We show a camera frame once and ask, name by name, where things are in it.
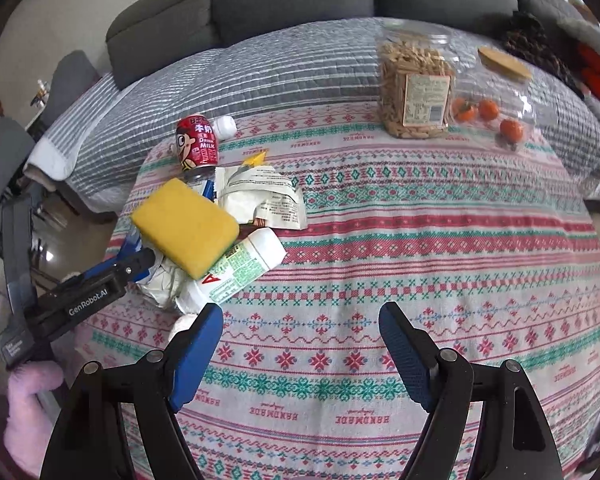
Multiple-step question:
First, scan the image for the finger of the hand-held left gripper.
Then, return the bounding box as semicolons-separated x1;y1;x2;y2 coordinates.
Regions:
82;232;145;281
114;247;157;286

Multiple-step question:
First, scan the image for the grey striped blanket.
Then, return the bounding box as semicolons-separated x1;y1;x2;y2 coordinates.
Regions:
22;17;600;211

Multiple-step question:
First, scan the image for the yellow sponge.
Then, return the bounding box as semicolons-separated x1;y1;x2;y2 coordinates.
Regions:
131;177;241;281

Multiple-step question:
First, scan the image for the patterned tablecloth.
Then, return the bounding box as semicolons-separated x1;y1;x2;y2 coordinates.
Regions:
72;105;600;480

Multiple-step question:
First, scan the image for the white printed wrapper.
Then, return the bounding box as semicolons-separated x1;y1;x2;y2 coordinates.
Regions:
212;162;308;231

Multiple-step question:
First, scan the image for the glass jar with cork lid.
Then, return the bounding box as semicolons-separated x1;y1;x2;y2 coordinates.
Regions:
450;45;538;153

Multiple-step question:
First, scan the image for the clear jar of biscuit sticks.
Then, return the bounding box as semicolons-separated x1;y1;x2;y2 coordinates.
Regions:
377;22;458;139

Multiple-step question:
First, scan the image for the grey chair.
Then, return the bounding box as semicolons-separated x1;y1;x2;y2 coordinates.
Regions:
0;117;36;241
45;50;101;126

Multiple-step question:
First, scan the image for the white bottle with green label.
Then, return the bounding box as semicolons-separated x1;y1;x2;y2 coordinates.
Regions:
175;227;287;316

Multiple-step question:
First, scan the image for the red drink can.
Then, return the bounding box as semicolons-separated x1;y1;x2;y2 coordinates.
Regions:
175;115;220;185

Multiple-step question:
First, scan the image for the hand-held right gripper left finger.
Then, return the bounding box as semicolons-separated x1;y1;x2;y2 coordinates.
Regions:
40;302;225;480

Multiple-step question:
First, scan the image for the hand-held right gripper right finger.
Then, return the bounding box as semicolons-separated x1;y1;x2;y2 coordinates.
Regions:
378;301;566;480

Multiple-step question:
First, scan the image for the black and white object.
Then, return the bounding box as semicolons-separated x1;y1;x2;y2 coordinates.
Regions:
577;405;600;476

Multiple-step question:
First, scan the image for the dark patterned cloth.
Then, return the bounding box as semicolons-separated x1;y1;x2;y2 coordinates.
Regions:
497;10;591;98

